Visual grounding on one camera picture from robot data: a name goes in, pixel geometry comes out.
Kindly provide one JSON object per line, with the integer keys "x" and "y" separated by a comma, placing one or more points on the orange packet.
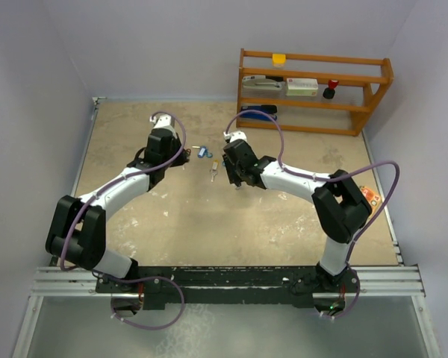
{"x": 373, "y": 198}

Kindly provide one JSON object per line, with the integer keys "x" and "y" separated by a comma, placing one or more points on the red black stamp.
{"x": 329, "y": 91}

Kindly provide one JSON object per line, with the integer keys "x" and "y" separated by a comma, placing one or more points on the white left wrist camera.
{"x": 163, "y": 121}

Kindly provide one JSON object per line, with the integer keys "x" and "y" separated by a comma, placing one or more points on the wooden shelf rack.
{"x": 363, "y": 83}

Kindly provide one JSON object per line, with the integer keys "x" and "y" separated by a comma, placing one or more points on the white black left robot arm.
{"x": 78, "y": 229}

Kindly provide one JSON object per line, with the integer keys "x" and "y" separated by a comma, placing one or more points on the yellow tag key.
{"x": 214, "y": 169}

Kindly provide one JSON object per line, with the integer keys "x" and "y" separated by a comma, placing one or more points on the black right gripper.
{"x": 233, "y": 177}

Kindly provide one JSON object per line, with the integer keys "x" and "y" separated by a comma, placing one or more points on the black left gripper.
{"x": 181, "y": 159}

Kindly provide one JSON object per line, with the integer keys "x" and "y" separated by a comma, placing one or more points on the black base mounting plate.
{"x": 298, "y": 286}

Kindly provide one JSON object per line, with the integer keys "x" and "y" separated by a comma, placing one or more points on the white red cardboard box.
{"x": 307, "y": 87}

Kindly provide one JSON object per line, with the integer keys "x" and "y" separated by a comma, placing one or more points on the grey stapler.
{"x": 262, "y": 86}

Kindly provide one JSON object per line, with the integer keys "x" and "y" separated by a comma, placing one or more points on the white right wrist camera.
{"x": 234, "y": 136}

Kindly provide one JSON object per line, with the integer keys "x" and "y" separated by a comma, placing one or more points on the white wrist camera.
{"x": 234, "y": 136}
{"x": 163, "y": 121}

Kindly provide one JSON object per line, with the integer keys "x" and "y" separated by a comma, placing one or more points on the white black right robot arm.
{"x": 341, "y": 208}

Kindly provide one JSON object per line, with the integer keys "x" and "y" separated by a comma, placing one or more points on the yellow lidded jar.
{"x": 278, "y": 60}

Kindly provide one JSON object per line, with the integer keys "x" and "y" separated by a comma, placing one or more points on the blue tag key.
{"x": 201, "y": 151}

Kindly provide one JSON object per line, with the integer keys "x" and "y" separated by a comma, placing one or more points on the blue black stapler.
{"x": 259, "y": 112}

